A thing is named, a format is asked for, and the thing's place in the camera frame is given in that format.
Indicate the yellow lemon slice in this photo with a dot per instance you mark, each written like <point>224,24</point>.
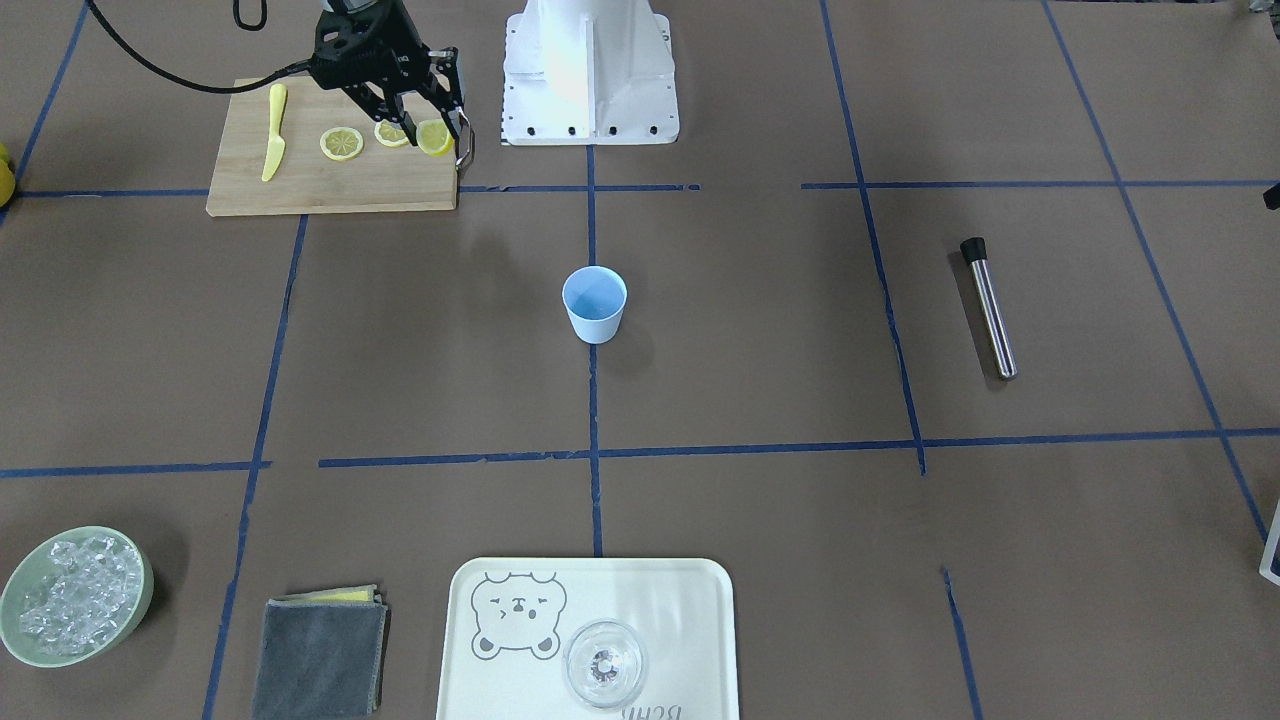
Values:
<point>341,143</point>
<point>436,138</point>
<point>390,134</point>

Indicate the green bowl of ice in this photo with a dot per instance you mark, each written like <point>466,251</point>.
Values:
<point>75,597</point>

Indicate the clear glass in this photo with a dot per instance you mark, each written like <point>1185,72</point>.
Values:
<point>605,664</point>

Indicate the steel muddler black cap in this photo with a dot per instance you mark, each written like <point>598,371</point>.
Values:
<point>976,257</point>

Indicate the white wire cup rack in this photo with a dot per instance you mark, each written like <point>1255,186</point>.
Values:
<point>1268,560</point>

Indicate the light blue cup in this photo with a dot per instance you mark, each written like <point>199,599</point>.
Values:
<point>594,298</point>

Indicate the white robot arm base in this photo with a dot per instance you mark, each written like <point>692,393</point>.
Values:
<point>589,73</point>

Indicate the grey folded cloth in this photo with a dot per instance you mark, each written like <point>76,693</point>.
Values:
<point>321,655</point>

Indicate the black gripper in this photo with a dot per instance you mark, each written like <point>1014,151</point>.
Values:
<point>391,62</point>

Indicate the yellow plastic knife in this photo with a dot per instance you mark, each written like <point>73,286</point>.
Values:
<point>275,150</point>

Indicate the wooden cutting board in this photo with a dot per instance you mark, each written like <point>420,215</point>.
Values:
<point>379,179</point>

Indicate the cream bear tray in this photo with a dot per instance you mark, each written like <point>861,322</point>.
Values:
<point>509,622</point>

